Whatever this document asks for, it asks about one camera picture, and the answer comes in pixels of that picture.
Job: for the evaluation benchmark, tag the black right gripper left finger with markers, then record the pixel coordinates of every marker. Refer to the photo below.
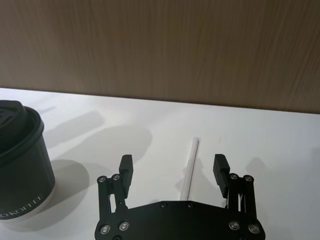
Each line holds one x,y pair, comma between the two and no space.
110,197

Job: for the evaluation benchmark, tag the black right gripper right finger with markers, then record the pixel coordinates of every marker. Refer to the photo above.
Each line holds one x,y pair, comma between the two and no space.
241,197

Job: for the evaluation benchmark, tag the white paper-wrapped straw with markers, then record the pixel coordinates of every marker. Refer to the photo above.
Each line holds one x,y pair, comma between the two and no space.
190,170

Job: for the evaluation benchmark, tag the black paper cup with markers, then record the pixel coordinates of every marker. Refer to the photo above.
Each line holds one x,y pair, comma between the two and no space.
27,180

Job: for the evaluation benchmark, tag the black plastic cup lid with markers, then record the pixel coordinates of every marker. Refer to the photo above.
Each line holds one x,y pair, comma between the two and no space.
17,127

